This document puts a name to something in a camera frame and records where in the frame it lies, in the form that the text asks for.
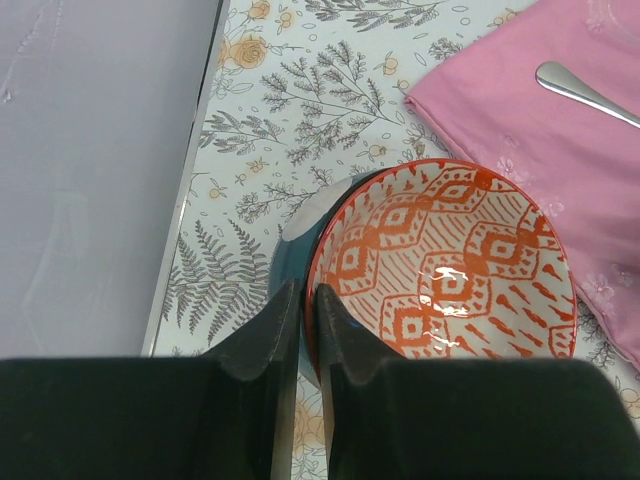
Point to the pink satin cloth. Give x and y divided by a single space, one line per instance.
580 165

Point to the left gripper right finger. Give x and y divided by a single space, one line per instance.
388 417

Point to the red patterned bowl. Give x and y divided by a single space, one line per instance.
441 258

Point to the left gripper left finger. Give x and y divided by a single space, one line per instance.
225 414

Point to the dark teal dotted bowl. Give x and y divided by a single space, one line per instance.
295 250

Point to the silver spoon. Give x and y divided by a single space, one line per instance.
554 77

